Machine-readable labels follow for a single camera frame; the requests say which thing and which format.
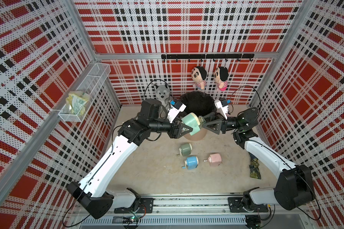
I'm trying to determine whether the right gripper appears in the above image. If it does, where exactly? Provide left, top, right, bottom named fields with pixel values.
left=199, top=113, right=243, bottom=135

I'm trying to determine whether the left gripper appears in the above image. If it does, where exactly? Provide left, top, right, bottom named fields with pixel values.
left=148, top=116, right=193, bottom=139

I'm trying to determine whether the light green pencil sharpener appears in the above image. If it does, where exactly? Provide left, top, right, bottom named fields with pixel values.
left=186, top=113, right=200, bottom=135

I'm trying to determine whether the clear sharpener shavings tray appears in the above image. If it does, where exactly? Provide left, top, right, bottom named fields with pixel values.
left=198, top=116, right=206, bottom=125

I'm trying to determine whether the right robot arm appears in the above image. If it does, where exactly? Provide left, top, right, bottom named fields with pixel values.
left=200, top=107, right=315, bottom=211

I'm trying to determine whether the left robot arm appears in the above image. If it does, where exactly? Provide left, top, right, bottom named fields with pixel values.
left=67, top=99, right=200, bottom=219

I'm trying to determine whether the black trash bag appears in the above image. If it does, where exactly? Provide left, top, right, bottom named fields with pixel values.
left=179, top=91, right=217, bottom=116

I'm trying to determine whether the grey husky plush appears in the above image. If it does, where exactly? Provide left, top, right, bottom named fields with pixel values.
left=154, top=84, right=172, bottom=108

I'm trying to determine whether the right hanging cartoon doll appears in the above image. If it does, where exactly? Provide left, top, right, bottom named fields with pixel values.
left=214, top=66, right=228, bottom=91

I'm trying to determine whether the hanging cartoon doll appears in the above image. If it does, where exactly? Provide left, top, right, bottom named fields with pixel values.
left=191, top=66, right=207, bottom=91
left=214, top=66, right=228, bottom=91

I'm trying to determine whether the left hanging cartoon doll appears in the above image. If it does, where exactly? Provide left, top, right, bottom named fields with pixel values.
left=191, top=66, right=207, bottom=91

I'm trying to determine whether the dark floral cloth strip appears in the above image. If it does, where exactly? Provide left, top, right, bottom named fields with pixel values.
left=249, top=153, right=261, bottom=179

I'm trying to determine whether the yellow green packet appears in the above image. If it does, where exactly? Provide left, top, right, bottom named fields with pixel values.
left=65, top=91, right=90, bottom=115

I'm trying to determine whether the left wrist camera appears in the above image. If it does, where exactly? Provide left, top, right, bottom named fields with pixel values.
left=167, top=101, right=186, bottom=123

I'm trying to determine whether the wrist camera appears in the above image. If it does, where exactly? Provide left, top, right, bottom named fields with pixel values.
left=167, top=101, right=186, bottom=123
left=214, top=98, right=230, bottom=120

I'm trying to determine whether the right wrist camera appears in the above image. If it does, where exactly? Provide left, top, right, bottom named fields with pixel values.
left=214, top=98, right=230, bottom=120

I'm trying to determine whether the black hook rail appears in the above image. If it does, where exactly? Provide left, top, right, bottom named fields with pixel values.
left=161, top=53, right=255, bottom=60

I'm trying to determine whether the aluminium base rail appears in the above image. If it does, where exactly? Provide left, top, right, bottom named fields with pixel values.
left=81, top=194, right=276, bottom=229

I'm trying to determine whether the white wire wall basket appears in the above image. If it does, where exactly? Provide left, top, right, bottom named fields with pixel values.
left=59, top=63, right=110, bottom=123

